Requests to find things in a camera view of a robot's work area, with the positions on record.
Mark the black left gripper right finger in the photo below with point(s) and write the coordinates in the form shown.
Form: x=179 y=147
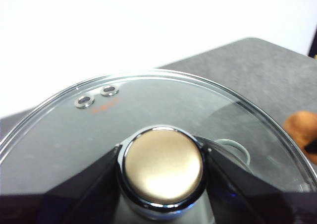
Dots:
x=247 y=201

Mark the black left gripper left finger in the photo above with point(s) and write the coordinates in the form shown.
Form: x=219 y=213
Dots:
x=81 y=199

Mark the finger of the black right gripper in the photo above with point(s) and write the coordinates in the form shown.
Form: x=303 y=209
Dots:
x=312 y=148

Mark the glass lid with green knob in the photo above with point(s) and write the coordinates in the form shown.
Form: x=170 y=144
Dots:
x=148 y=105

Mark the pale green electric cooking pot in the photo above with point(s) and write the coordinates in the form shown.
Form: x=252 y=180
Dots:
x=244 y=151

